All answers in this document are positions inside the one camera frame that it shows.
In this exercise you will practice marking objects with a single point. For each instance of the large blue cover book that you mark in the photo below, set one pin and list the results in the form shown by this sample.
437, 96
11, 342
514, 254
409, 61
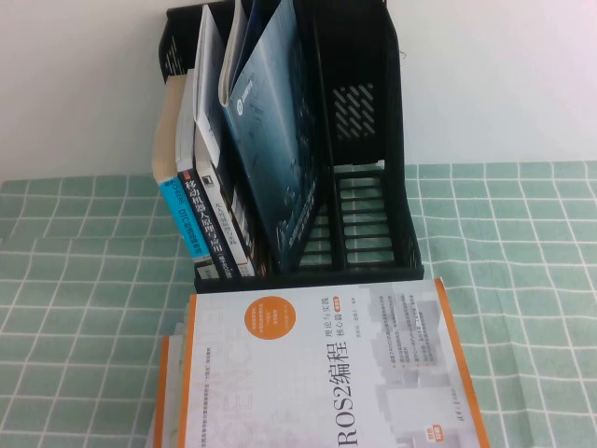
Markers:
275, 140

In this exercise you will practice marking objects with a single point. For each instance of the black spine book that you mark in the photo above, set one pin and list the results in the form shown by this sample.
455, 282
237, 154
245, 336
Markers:
228, 219

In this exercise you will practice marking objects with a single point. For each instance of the black plastic book holder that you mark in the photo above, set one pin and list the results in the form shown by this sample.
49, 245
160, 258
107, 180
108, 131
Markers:
364, 196

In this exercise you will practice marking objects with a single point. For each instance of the navy spine book white characters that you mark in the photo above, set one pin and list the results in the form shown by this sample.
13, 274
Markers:
207, 233

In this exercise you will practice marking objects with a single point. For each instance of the cyan spine thick book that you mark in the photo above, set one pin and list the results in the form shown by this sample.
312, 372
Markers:
184, 224

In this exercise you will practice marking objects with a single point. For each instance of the white ROS2 book orange edge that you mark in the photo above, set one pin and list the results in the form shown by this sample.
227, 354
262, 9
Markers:
303, 373

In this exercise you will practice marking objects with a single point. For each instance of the white paperback under ROS2 book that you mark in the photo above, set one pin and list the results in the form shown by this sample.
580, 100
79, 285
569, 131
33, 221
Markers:
179, 336

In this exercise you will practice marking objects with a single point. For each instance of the thin plain white book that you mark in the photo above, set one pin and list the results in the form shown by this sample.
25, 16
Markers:
209, 84

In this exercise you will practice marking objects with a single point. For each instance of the white book orange border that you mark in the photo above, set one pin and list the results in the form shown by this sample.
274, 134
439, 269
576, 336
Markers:
162, 396

